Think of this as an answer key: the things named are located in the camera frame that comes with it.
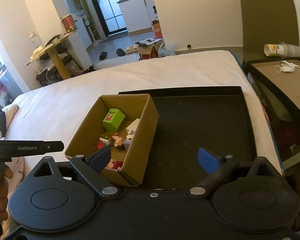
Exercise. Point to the black slipper right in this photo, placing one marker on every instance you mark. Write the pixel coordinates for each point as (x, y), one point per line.
(120, 52)

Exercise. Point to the olive cardboard panel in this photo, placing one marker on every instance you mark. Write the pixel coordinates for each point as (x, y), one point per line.
(267, 22)

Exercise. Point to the white kitchen cabinet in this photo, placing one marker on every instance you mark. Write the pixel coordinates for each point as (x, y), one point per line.
(137, 15)

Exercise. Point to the pink plush figurine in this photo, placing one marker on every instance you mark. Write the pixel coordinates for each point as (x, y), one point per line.
(115, 164)

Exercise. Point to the orange carton box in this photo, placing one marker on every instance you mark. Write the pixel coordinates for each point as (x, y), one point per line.
(156, 29)

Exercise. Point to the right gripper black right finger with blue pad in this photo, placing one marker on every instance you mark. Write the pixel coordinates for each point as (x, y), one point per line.
(218, 169)

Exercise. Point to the open cardboard box on floor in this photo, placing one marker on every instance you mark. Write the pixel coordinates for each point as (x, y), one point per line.
(149, 48)

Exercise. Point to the black shallow tray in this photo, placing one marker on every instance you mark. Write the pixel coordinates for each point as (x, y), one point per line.
(190, 118)

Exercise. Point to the black glass door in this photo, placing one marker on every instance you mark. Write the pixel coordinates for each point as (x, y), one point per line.
(110, 16)

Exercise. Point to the beige slippers pair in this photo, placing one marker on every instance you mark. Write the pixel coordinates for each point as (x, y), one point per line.
(132, 49)

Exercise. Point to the white wall charger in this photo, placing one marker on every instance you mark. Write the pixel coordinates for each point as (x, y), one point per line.
(131, 129)

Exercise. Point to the person left hand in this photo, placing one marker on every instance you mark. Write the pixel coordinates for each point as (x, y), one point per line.
(3, 194)

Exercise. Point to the lavender rectangular block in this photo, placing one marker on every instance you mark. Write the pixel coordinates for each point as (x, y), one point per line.
(128, 140)

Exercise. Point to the black slipper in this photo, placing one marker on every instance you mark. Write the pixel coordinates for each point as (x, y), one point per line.
(103, 55)
(120, 52)

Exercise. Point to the round gold top table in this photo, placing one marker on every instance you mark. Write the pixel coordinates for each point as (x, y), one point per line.
(54, 56)

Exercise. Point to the black side table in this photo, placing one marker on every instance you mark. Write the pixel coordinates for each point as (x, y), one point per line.
(284, 85)

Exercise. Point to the white plastic bag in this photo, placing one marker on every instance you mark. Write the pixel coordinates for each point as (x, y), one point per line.
(165, 50)

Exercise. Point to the red tin can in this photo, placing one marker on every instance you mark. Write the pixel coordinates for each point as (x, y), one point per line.
(68, 23)

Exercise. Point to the green cube box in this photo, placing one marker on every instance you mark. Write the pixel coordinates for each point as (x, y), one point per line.
(113, 120)

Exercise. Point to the stacked paper cups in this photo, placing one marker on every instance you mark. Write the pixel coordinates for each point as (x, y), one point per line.
(282, 50)

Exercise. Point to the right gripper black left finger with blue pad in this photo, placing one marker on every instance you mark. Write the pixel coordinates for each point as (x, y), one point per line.
(89, 170)

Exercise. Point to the brown cardboard box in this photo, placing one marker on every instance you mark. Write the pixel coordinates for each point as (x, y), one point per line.
(130, 122)

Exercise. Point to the white bed mattress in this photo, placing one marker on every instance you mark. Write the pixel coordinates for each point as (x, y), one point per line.
(54, 112)

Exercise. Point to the brown haired doll figurine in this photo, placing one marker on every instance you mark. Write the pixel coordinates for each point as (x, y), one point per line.
(118, 141)

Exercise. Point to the black slipper left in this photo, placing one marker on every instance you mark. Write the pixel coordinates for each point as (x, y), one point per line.
(103, 55)

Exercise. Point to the white face mask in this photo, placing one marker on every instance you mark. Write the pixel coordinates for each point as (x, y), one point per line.
(286, 67)

